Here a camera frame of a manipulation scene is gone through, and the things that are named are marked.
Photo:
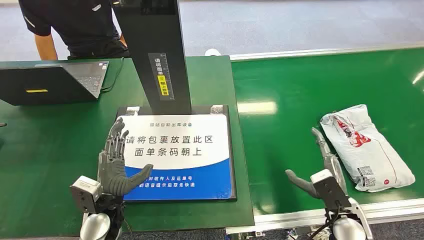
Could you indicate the person's left hand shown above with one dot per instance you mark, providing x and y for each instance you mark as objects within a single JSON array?
[{"x": 123, "y": 40}]

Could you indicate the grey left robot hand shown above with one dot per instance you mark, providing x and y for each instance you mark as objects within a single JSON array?
[{"x": 111, "y": 172}]

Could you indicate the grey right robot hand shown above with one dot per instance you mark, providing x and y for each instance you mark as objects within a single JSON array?
[{"x": 333, "y": 162}]

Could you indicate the grey red-printed plastic mailer package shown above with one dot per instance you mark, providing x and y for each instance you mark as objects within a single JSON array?
[{"x": 364, "y": 149}]

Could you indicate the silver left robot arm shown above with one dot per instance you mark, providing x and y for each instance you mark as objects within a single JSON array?
[{"x": 94, "y": 227}]

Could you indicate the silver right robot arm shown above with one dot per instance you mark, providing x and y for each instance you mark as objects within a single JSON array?
[{"x": 348, "y": 230}]

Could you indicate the person's right forearm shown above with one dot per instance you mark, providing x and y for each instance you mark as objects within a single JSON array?
[{"x": 46, "y": 48}]

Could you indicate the black scanner machine column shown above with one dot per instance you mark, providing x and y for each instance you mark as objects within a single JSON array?
[{"x": 149, "y": 33}]

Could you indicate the green conveyor belt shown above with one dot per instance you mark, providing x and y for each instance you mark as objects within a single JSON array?
[{"x": 298, "y": 82}]

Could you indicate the person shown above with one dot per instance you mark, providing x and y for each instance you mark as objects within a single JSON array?
[{"x": 82, "y": 23}]

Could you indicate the yellow label on column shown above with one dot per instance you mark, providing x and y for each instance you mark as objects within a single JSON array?
[{"x": 163, "y": 85}]

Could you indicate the green-topped table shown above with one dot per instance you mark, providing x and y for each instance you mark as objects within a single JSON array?
[{"x": 82, "y": 119}]

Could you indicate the silver tape piece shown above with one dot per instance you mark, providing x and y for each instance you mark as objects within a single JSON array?
[
  {"x": 132, "y": 111},
  {"x": 217, "y": 109}
]

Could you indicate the scanner base with white-blue sign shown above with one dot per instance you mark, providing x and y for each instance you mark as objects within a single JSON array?
[{"x": 185, "y": 145}]

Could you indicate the small white rounded object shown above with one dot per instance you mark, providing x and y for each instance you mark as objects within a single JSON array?
[{"x": 212, "y": 52}]

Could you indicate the black laptop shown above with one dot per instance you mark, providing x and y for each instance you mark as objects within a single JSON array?
[{"x": 33, "y": 82}]

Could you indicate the yellow sticker on laptop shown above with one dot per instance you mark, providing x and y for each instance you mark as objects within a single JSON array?
[{"x": 36, "y": 90}]

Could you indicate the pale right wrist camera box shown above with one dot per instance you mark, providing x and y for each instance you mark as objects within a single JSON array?
[{"x": 329, "y": 190}]

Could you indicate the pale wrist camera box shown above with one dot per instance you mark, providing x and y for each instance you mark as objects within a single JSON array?
[
  {"x": 86, "y": 193},
  {"x": 329, "y": 190}
]

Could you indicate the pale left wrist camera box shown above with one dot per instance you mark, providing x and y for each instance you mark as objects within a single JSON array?
[{"x": 86, "y": 193}]

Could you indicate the wide aluminium conveyor rail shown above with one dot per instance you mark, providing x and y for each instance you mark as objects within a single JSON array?
[{"x": 391, "y": 207}]

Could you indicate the thin aluminium conveyor rail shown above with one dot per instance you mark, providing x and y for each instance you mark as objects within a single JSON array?
[{"x": 331, "y": 50}]

